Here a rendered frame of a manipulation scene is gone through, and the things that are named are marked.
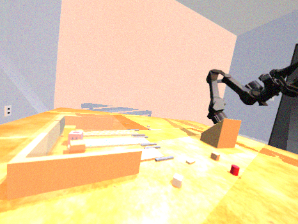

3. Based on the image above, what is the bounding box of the red cylinder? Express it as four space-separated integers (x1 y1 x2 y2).
230 164 240 176

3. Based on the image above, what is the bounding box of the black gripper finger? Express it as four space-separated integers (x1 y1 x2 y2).
285 77 298 90
276 62 298 76

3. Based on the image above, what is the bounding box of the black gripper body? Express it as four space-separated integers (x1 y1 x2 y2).
263 69 298 97

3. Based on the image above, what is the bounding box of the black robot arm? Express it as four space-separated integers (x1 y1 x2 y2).
206 68 280 125

